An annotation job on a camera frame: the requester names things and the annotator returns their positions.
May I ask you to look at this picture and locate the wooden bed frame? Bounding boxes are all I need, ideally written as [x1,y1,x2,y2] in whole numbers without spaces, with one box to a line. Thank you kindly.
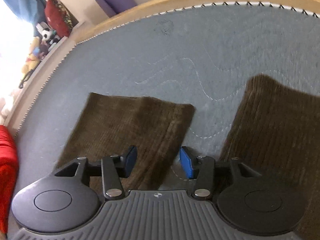
[4,0,319,133]

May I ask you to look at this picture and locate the dark red cushion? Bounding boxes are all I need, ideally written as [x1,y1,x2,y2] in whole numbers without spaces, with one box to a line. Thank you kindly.
[44,0,73,37]

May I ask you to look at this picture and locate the brown corduroy pants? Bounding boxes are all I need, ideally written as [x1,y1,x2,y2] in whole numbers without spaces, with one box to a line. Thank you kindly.
[57,75,319,239]

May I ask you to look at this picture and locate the red folded blanket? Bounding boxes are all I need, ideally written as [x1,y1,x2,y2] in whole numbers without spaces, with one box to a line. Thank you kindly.
[0,125,19,234]

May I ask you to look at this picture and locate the yellow plush toy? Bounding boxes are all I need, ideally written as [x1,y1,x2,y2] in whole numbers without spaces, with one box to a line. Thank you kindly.
[22,46,40,74]

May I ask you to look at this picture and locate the panda plush toy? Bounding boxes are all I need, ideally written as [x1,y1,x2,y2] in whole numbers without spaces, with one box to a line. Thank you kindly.
[41,28,55,42]

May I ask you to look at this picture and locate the grey quilted bed cover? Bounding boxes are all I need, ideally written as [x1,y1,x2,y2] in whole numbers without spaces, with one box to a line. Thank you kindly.
[9,2,319,239]

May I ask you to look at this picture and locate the blue curtain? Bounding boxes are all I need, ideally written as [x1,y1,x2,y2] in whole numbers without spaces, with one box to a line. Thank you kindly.
[3,0,46,26]

